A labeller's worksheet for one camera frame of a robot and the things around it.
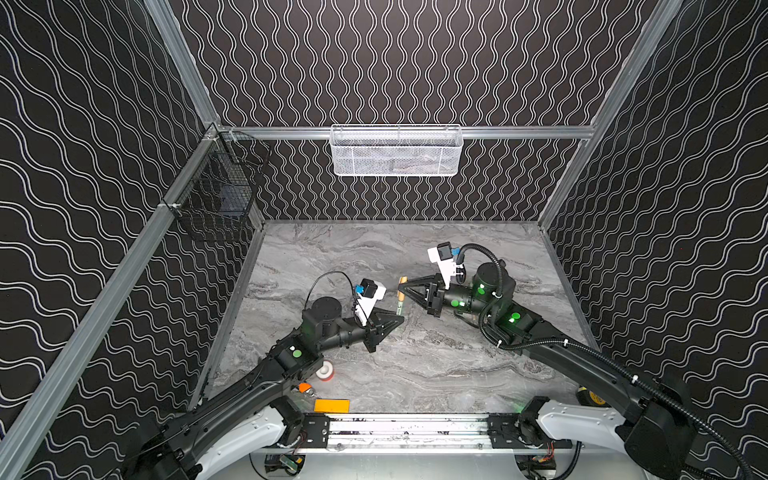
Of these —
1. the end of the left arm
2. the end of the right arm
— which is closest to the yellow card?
the end of the left arm

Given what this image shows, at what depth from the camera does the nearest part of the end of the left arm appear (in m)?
0.61

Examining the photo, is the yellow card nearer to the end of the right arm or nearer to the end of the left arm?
the end of the left arm
